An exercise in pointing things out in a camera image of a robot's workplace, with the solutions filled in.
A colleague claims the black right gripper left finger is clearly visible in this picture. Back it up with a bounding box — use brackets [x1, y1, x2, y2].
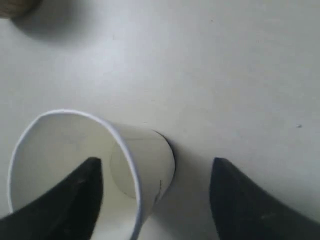
[0, 157, 104, 240]

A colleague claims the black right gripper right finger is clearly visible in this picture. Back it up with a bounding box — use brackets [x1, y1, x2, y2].
[209, 158, 320, 240]

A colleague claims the white paper cup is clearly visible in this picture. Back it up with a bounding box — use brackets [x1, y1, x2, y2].
[7, 109, 176, 240]

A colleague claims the brown wooden cup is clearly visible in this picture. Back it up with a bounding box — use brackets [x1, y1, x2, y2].
[0, 0, 41, 19]

